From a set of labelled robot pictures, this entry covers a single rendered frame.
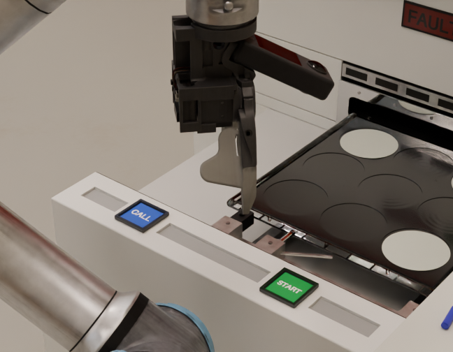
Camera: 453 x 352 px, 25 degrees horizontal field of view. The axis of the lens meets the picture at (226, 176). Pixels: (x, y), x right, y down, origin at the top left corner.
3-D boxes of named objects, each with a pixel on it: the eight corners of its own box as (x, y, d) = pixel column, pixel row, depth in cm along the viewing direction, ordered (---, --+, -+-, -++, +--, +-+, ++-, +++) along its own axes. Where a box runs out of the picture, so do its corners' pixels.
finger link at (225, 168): (202, 218, 109) (194, 132, 109) (256, 213, 110) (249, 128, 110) (205, 216, 106) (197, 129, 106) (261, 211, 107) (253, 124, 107)
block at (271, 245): (266, 248, 153) (267, 232, 151) (284, 258, 151) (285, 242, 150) (233, 274, 148) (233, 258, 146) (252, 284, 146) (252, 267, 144)
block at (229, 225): (225, 229, 157) (225, 214, 156) (242, 237, 155) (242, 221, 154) (191, 254, 152) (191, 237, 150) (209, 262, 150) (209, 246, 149)
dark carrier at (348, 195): (356, 119, 183) (356, 116, 183) (536, 185, 165) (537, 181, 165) (238, 203, 161) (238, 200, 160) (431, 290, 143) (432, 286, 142)
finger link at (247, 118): (235, 170, 110) (228, 91, 110) (252, 168, 110) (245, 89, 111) (242, 166, 105) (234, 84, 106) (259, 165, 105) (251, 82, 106)
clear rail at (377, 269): (230, 203, 162) (230, 195, 161) (440, 298, 142) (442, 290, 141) (224, 207, 161) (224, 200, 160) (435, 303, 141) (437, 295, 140)
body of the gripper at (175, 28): (172, 105, 114) (169, 5, 107) (248, 100, 115) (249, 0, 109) (180, 140, 107) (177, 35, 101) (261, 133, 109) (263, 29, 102)
